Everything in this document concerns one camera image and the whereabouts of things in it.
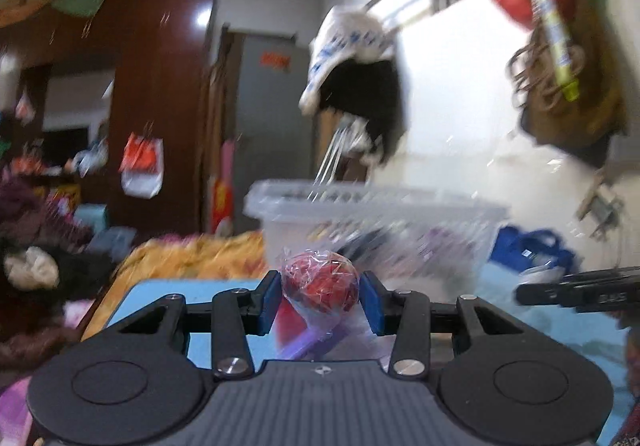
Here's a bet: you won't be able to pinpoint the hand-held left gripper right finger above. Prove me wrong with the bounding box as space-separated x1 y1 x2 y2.
359 271 529 381

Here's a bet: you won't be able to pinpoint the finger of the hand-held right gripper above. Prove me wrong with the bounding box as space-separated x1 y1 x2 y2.
515 276 577 308

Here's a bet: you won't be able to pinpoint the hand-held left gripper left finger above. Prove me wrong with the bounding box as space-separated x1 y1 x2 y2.
107 270 284 381

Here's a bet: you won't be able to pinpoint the clear bag with red contents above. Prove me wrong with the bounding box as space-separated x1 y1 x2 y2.
279 249 382 363

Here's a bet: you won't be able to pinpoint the clear plastic storage basket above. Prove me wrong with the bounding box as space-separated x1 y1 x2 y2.
244 178 511 288

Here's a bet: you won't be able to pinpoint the blue tote bag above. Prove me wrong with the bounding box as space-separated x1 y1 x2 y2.
491 224 577 278

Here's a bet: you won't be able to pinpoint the yellow cloth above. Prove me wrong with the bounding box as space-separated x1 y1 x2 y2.
116 230 267 288

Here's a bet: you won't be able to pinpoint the metal poles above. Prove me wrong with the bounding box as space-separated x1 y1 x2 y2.
311 120 362 199

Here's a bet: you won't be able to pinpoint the grey door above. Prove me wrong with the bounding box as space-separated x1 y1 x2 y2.
232 31 322 223

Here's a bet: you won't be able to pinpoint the orange and white plastic bag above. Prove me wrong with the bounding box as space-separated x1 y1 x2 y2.
119 130 165 200

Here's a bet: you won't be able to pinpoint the brown hanging bag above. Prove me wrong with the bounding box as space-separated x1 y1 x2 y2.
506 0 629 168

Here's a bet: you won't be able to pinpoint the black hanging garment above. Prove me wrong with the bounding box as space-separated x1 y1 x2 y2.
316 57 409 165

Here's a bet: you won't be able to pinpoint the pile of dark clothes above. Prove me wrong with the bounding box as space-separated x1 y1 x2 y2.
0 175 117 362

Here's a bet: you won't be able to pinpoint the brown wooden wardrobe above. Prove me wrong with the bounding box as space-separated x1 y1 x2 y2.
0 0 217 239

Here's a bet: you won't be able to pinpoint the white hanging bag blue letters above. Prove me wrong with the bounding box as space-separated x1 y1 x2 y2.
298 5 397 115

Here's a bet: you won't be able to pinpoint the yellow green stick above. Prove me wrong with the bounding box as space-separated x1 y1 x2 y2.
506 0 582 103

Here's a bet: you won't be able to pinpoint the pink hanging plastic bag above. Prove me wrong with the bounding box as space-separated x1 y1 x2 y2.
14 92 37 123

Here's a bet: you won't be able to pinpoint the grey wall bracket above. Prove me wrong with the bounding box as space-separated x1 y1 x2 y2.
575 175 627 239

